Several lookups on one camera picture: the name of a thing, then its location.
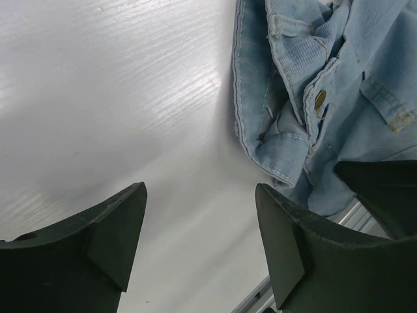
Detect light blue denim skirt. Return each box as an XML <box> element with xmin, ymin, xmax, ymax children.
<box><xmin>232</xmin><ymin>1</ymin><xmax>416</xmax><ymax>219</ymax></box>

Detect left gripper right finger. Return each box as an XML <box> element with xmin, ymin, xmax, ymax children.
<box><xmin>255</xmin><ymin>183</ymin><xmax>416</xmax><ymax>312</ymax></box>

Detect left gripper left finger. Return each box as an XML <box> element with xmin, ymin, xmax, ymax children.
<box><xmin>1</xmin><ymin>183</ymin><xmax>147</xmax><ymax>312</ymax></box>

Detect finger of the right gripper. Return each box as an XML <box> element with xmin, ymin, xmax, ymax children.
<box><xmin>334</xmin><ymin>160</ymin><xmax>416</xmax><ymax>239</ymax></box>

